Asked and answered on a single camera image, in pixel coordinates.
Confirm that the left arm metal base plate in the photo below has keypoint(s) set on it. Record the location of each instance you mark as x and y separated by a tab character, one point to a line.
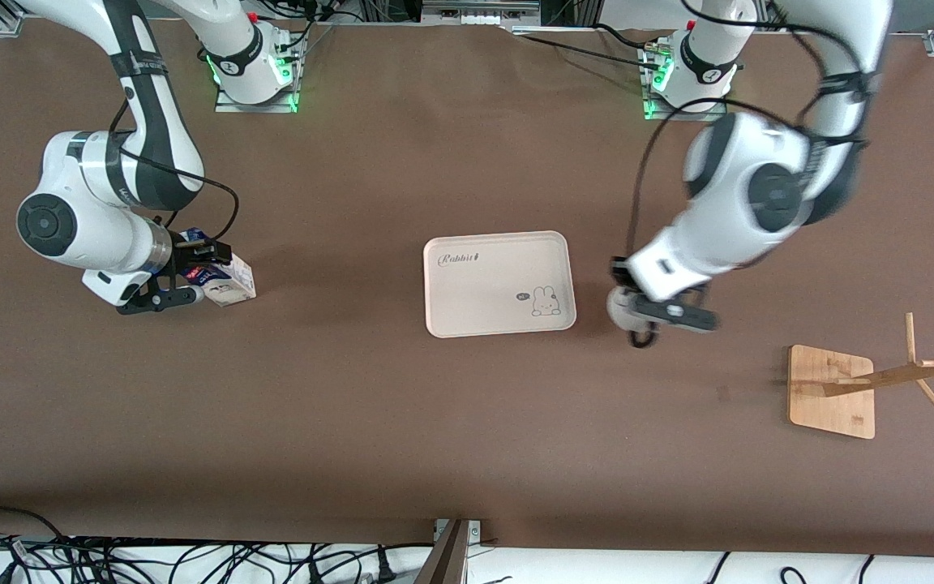
682	115

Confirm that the cream rabbit print tray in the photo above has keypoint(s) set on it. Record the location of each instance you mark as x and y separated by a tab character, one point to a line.
499	284

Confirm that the metal camera post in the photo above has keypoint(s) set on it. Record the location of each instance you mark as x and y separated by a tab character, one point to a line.
447	560

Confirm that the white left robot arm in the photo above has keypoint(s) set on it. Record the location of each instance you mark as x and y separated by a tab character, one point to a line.
743	186

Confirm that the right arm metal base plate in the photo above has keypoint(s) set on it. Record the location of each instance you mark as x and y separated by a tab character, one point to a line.
228	104

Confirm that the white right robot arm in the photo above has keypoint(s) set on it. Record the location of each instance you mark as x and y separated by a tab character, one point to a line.
86	227

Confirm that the blue white milk carton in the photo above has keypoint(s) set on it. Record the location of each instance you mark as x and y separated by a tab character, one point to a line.
232	284

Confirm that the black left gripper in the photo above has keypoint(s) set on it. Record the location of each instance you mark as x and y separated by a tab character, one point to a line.
620	276

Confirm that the wooden cup rack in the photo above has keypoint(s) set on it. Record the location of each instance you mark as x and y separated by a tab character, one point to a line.
832	393

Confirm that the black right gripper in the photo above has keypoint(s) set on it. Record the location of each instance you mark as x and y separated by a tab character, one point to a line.
185	258

